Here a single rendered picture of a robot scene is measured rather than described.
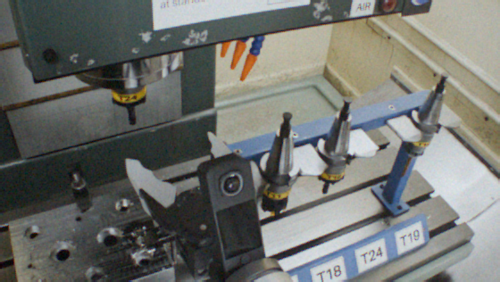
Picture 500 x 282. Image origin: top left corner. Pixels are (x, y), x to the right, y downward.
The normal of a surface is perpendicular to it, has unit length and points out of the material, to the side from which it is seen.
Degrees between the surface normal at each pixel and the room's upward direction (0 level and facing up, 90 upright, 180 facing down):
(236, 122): 0
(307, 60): 90
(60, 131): 89
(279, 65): 90
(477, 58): 90
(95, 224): 0
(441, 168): 24
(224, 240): 63
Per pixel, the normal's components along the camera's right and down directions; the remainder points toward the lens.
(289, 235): 0.06, -0.73
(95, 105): 0.42, 0.65
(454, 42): -0.90, 0.26
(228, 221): 0.43, 0.22
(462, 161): -0.32, -0.57
